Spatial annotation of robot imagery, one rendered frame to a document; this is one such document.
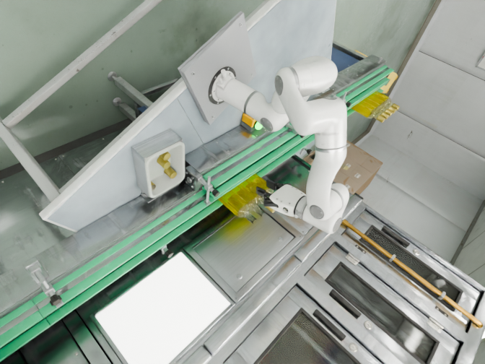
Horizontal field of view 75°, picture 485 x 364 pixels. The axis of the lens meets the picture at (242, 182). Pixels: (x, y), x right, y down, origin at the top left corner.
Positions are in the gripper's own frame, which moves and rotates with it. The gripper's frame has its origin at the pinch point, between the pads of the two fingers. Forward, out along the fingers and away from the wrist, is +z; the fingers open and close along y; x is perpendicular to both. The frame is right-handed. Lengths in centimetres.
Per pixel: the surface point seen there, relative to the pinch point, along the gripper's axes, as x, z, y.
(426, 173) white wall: -334, 55, 575
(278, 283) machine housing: -47.1, -7.6, -1.2
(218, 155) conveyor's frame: -5.1, 36.1, 9.7
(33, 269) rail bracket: -6, 34, -70
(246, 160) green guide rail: -9.2, 27.9, 19.0
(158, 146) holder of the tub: 13.0, 35.2, -18.4
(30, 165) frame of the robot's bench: 8, 71, -53
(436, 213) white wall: -349, 2, 482
